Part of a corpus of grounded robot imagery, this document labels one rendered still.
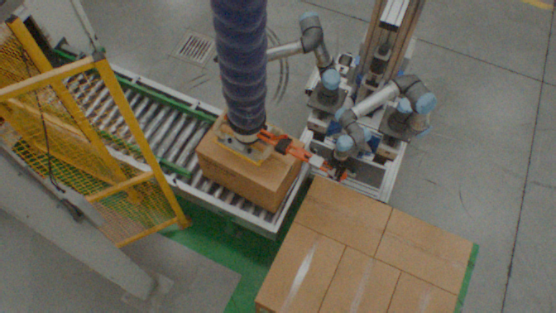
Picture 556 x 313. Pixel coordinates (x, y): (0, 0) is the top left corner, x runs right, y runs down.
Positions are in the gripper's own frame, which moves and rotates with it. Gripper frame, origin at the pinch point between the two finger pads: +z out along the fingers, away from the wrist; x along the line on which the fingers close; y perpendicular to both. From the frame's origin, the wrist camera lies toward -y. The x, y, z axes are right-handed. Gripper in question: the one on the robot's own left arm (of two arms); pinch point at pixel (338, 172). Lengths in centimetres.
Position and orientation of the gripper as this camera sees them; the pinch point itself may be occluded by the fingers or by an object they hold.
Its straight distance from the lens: 258.2
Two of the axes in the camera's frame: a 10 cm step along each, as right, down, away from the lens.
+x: -5.1, 7.5, -4.1
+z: -0.3, 4.6, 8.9
